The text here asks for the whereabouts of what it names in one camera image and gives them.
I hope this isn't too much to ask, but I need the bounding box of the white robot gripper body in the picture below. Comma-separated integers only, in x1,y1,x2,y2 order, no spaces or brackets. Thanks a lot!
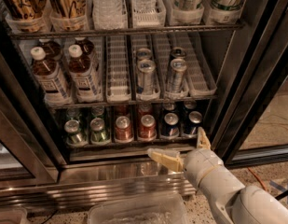
184,148,224,189

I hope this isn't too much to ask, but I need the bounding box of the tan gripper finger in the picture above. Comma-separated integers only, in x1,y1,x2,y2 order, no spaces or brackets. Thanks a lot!
147,148,184,172
197,127,211,149

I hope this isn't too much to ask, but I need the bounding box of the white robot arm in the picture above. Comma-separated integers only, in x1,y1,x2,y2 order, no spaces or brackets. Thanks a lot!
147,128,288,224

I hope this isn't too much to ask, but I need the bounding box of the red soda can front right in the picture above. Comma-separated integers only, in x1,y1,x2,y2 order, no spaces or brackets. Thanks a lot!
139,115,157,139

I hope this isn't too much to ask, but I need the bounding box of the red soda can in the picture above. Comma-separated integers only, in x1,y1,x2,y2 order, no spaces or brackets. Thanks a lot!
115,105,130,117
139,115,157,139
115,116,133,142
138,104,153,117

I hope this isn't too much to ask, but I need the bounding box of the red soda can front left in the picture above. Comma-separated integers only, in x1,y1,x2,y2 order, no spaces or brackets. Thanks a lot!
115,116,133,142

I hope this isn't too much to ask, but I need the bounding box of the fridge glass door right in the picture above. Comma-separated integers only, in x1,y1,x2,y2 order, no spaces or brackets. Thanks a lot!
213,4,288,168

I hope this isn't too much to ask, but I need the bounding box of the red soda can rear right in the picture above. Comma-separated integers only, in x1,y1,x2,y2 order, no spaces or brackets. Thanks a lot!
138,104,153,117

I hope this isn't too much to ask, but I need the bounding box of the red soda can rear left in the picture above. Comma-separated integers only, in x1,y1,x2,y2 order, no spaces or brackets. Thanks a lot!
115,105,130,117

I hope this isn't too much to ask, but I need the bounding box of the green soda can front right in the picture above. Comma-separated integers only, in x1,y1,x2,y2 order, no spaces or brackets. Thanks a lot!
90,118,109,144

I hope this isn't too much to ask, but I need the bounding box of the green soda can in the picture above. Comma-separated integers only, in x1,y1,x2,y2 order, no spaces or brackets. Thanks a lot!
66,108,82,122
91,106,105,119
64,119,87,147
90,118,109,144

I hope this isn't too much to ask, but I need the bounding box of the silver slim can front right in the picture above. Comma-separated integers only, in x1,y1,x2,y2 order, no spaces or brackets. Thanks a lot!
166,59,187,93

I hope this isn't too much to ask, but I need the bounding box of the silver slim can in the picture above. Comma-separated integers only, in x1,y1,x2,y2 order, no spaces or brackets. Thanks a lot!
136,48,152,61
166,59,187,93
170,47,186,60
137,59,156,95

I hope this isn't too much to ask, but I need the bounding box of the green soda can rear right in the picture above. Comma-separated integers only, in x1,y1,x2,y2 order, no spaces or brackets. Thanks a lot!
91,106,105,119

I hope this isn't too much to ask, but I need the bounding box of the silver slim can rear right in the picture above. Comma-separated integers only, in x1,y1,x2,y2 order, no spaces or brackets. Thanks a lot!
170,47,186,60

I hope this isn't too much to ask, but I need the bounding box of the silver slim can front left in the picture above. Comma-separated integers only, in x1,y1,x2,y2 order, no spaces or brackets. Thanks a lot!
137,59,156,95

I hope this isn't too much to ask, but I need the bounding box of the green soda can front left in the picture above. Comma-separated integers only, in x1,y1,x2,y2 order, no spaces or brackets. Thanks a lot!
64,119,87,147

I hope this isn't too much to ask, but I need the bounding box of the green soda can rear left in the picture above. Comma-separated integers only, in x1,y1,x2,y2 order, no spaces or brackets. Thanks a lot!
66,108,82,122

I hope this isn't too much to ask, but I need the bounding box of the silver slim can rear left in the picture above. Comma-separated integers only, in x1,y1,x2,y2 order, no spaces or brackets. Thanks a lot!
136,48,152,61

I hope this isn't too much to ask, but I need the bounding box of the stainless steel fridge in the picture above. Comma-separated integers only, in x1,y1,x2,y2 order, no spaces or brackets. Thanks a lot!
0,0,288,211

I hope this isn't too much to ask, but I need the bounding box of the brown tall can top left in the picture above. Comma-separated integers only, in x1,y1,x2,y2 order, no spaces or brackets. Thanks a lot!
3,0,47,21

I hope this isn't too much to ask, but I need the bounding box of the clear plastic bin on floor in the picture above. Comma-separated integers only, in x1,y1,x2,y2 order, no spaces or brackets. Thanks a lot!
87,192,189,224

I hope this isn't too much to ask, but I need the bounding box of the empty white tray far right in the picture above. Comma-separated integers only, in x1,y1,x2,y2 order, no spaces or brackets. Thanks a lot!
176,33,217,97

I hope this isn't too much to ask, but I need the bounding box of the black stand leg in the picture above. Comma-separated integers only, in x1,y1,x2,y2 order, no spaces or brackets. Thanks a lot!
275,190,288,201

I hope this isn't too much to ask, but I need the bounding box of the tea bottle front right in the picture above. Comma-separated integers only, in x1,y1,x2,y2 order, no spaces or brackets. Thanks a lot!
68,45,100,103

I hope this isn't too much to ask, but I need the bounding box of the tea bottle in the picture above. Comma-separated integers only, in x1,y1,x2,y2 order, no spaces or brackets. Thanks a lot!
31,47,73,105
39,39,62,61
75,37,96,60
68,45,100,103

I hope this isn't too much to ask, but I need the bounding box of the tea bottle front left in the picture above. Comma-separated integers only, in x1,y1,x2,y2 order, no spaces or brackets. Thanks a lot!
31,47,73,105

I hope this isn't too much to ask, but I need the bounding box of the tea bottle rear right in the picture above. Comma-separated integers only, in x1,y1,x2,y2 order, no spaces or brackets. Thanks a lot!
75,37,96,60

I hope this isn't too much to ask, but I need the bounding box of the tea bottle rear left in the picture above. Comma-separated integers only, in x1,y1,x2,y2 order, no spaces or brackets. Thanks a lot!
39,39,62,61

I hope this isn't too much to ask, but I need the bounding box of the clear bin bottom left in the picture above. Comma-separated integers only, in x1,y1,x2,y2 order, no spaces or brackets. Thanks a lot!
0,208,30,224

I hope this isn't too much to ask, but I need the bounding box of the orange cable on floor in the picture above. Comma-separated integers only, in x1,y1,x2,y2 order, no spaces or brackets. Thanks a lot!
247,167,268,192

